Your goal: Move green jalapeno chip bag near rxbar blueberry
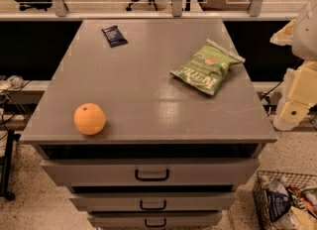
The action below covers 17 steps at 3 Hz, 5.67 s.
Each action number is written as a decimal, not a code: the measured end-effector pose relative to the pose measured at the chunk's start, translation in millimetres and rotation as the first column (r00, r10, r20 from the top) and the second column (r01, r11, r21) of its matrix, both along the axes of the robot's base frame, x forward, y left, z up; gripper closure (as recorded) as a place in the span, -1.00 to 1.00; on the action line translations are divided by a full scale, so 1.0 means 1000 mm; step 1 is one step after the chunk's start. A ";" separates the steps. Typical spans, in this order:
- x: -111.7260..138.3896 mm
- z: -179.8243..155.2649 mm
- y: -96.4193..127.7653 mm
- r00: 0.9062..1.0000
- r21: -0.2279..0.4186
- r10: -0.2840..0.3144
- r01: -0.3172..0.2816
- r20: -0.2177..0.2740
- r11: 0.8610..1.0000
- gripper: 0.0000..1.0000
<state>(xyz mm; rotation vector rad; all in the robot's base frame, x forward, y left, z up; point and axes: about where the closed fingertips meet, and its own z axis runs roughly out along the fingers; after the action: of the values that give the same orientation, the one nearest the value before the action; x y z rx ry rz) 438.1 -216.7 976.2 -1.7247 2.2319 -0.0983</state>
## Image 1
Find dark blue rxbar wrapper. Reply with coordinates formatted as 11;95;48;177
102;25;128;48

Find wire basket with snacks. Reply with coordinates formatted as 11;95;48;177
253;171;317;230

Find black stand left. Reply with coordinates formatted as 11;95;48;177
0;130;21;201

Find bottom grey drawer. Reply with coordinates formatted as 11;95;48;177
87;211;222;228

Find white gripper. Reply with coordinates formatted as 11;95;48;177
273;60;317;131

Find middle grey drawer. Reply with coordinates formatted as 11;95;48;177
69;192;236;212

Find top grey drawer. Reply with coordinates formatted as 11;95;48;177
41;158;260;186

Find green jalapeno chip bag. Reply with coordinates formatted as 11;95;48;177
170;39;245;96

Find grey drawer cabinet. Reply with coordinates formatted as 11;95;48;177
19;18;278;230

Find grey drawer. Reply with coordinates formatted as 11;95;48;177
87;211;222;228
41;158;260;186
69;192;236;212

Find dark blue snack bag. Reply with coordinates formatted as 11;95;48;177
266;191;291;222

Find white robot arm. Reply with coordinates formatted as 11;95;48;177
269;0;317;131

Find orange fruit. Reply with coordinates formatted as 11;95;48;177
73;103;106;136

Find black cable right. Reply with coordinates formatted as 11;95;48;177
259;80;283;102

